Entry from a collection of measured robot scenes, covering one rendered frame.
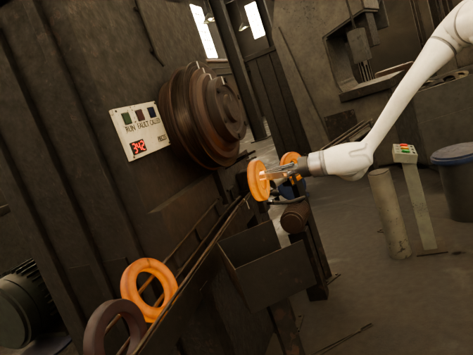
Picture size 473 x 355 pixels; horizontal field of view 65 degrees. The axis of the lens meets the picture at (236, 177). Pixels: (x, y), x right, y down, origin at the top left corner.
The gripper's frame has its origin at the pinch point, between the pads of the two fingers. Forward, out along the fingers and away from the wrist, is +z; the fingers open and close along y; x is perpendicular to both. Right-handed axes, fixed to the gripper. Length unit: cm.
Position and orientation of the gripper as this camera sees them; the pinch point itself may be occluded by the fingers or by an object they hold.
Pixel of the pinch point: (257, 176)
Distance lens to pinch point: 141.6
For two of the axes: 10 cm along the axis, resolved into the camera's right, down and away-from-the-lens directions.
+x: -2.8, -9.4, -2.0
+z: -9.0, 1.9, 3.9
